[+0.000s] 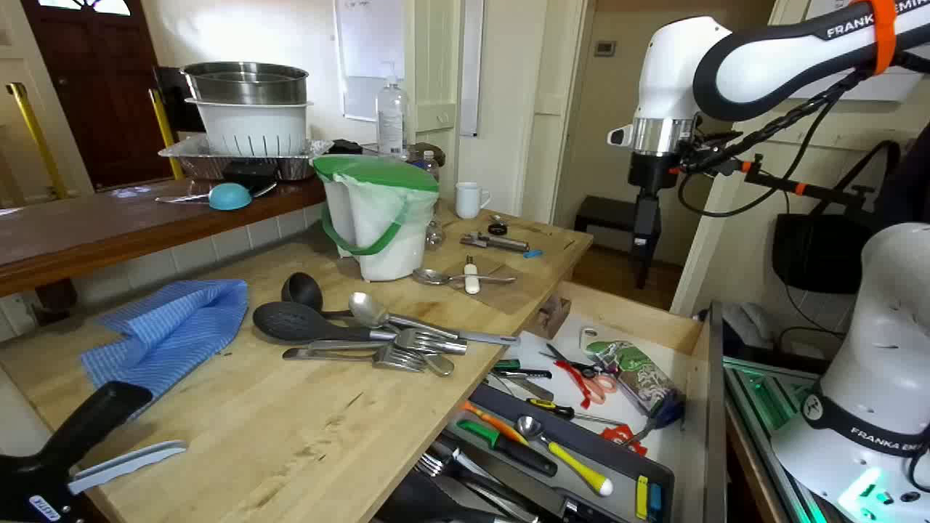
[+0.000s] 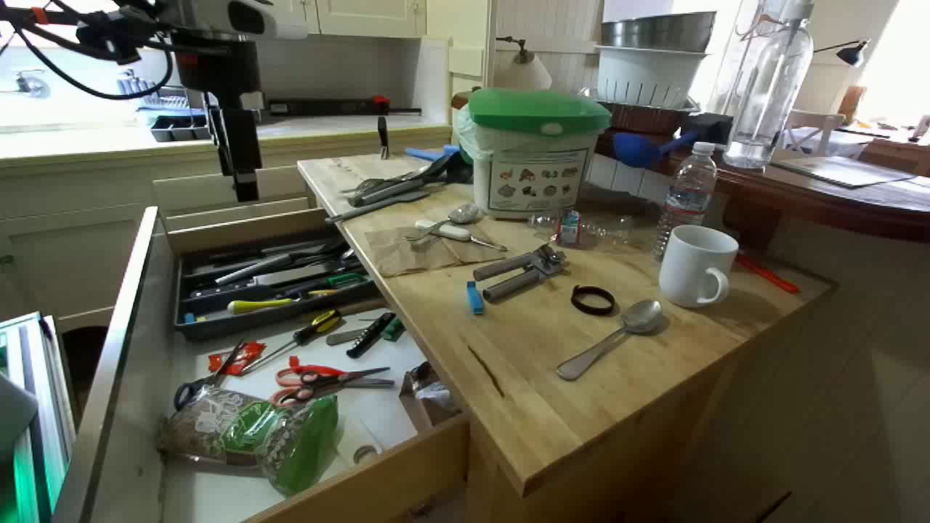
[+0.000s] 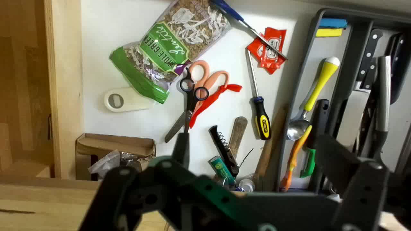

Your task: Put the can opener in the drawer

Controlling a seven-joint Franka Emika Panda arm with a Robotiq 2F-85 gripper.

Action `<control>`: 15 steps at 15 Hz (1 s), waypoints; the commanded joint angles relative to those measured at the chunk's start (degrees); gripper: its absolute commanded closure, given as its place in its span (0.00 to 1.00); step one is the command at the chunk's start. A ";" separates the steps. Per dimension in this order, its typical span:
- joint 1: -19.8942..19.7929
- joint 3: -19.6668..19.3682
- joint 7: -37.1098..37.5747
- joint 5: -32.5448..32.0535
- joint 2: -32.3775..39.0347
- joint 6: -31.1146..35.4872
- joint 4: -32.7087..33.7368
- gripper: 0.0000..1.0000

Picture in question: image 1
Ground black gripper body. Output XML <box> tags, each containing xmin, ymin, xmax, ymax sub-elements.
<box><xmin>624</xmin><ymin>152</ymin><xmax>675</xmax><ymax>255</ymax></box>

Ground wooden drawer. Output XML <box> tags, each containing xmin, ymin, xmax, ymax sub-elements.
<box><xmin>372</xmin><ymin>278</ymin><xmax>732</xmax><ymax>523</ymax></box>

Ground black box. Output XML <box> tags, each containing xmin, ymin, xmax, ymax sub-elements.
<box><xmin>572</xmin><ymin>192</ymin><xmax>645</xmax><ymax>255</ymax></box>

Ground green plastic packet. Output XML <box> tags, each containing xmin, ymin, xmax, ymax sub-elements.
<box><xmin>578</xmin><ymin>324</ymin><xmax>685</xmax><ymax>419</ymax></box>

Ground red scissors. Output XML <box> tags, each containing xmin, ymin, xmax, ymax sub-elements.
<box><xmin>543</xmin><ymin>340</ymin><xmax>611</xmax><ymax>409</ymax></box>

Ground black rod with orange clips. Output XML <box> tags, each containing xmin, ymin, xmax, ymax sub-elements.
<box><xmin>723</xmin><ymin>152</ymin><xmax>882</xmax><ymax>215</ymax></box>

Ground yellow black screwdriver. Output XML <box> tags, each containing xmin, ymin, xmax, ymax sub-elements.
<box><xmin>483</xmin><ymin>372</ymin><xmax>578</xmax><ymax>420</ymax></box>

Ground black bag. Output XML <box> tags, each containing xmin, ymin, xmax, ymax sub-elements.
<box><xmin>771</xmin><ymin>210</ymin><xmax>882</xmax><ymax>297</ymax></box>

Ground orange small scissors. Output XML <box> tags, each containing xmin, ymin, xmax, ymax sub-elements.
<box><xmin>598</xmin><ymin>419</ymin><xmax>651</xmax><ymax>458</ymax></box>

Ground white mug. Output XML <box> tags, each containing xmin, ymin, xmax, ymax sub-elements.
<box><xmin>453</xmin><ymin>181</ymin><xmax>494</xmax><ymax>224</ymax></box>

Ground black cutlery tray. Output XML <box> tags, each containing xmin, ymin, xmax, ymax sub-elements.
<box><xmin>417</xmin><ymin>380</ymin><xmax>677</xmax><ymax>523</ymax></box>

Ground short silver spoon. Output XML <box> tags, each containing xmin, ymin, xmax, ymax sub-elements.
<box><xmin>414</xmin><ymin>265</ymin><xmax>517</xmax><ymax>291</ymax></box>

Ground silver cutlery piece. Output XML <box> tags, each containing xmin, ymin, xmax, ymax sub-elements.
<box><xmin>279</xmin><ymin>340</ymin><xmax>456</xmax><ymax>380</ymax></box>
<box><xmin>390</xmin><ymin>324</ymin><xmax>472</xmax><ymax>358</ymax></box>

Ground white bucket with green lid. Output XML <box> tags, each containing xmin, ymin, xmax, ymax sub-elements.
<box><xmin>311</xmin><ymin>153</ymin><xmax>444</xmax><ymax>284</ymax></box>

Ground large glass bottle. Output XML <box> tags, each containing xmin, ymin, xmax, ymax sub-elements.
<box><xmin>376</xmin><ymin>75</ymin><xmax>411</xmax><ymax>160</ymax></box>

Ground long silver spoon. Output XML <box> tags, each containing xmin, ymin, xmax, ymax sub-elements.
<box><xmin>345</xmin><ymin>287</ymin><xmax>521</xmax><ymax>349</ymax></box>

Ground small black ladle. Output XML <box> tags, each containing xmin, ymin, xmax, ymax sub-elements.
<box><xmin>279</xmin><ymin>271</ymin><xmax>354</xmax><ymax>320</ymax></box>

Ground white colander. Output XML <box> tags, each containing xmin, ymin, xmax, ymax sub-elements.
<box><xmin>190</xmin><ymin>98</ymin><xmax>315</xmax><ymax>160</ymax></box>

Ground metal pot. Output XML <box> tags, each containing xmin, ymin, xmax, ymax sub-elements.
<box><xmin>180</xmin><ymin>57</ymin><xmax>311</xmax><ymax>107</ymax></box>

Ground grey dish tray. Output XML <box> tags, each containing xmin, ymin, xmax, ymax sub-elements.
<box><xmin>158</xmin><ymin>134</ymin><xmax>328</xmax><ymax>182</ymax></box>

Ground blue cloth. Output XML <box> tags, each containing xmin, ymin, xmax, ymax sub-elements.
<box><xmin>80</xmin><ymin>275</ymin><xmax>252</xmax><ymax>401</ymax></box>

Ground yellow stick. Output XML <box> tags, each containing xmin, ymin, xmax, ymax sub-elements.
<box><xmin>145</xmin><ymin>86</ymin><xmax>186</xmax><ymax>182</ymax></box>

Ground dark wooden counter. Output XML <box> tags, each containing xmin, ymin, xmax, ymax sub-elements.
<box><xmin>0</xmin><ymin>173</ymin><xmax>328</xmax><ymax>300</ymax></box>

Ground dark wooden door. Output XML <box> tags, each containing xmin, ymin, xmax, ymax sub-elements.
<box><xmin>21</xmin><ymin>0</ymin><xmax>175</xmax><ymax>189</ymax></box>

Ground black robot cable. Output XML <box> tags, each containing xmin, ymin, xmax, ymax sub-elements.
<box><xmin>675</xmin><ymin>70</ymin><xmax>905</xmax><ymax>221</ymax></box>

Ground dark handled scissors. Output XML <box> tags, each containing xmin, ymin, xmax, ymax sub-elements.
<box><xmin>635</xmin><ymin>387</ymin><xmax>688</xmax><ymax>441</ymax></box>

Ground black green handled tool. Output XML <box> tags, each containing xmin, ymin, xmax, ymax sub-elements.
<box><xmin>491</xmin><ymin>358</ymin><xmax>556</xmax><ymax>383</ymax></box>

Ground green aluminium frame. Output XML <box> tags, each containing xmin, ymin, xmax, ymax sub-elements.
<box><xmin>720</xmin><ymin>352</ymin><xmax>855</xmax><ymax>523</ymax></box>

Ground yellow handled tool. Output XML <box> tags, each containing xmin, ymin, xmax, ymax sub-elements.
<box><xmin>514</xmin><ymin>413</ymin><xmax>620</xmax><ymax>500</ymax></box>

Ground orange strap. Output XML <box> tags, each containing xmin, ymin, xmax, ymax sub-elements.
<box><xmin>864</xmin><ymin>0</ymin><xmax>901</xmax><ymax>79</ymax></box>

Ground white wall poster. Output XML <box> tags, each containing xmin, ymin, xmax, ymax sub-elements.
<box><xmin>332</xmin><ymin>0</ymin><xmax>411</xmax><ymax>125</ymax></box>

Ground black camera stand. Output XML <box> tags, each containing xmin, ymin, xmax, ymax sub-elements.
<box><xmin>0</xmin><ymin>377</ymin><xmax>158</xmax><ymax>523</ymax></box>

